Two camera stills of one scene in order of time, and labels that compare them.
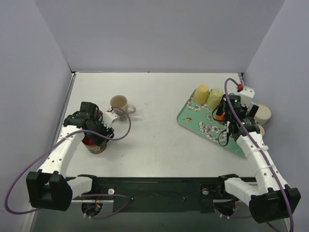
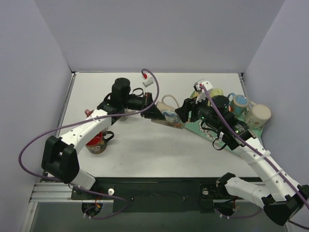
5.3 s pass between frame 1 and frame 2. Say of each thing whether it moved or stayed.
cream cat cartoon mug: stayed
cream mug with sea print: moved
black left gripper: moved
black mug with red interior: stayed
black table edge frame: stayed
